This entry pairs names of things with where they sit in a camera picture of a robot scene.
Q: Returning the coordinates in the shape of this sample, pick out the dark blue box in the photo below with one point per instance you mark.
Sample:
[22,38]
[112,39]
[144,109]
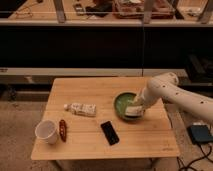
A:
[199,134]

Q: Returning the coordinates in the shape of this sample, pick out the long workbench shelf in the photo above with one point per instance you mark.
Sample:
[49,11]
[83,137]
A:
[193,13]

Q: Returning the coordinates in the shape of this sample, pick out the wooden table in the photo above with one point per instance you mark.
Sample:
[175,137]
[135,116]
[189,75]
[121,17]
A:
[149,137]

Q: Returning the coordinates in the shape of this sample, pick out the green ceramic bowl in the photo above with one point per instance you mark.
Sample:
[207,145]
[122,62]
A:
[124,108]

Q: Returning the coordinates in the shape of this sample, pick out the white paper cup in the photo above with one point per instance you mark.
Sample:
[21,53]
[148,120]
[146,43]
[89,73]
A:
[46,130]

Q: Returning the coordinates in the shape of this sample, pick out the black smartphone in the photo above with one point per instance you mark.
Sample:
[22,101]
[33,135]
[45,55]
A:
[109,133]

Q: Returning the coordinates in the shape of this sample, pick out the white plastic bottle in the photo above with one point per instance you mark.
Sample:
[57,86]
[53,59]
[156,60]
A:
[81,109]

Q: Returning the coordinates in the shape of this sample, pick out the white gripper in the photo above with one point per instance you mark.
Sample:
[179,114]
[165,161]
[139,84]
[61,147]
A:
[135,108]

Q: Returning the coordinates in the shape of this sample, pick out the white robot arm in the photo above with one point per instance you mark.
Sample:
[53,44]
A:
[165,86]

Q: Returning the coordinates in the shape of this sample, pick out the tray with items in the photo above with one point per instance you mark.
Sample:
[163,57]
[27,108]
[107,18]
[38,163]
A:
[135,9]

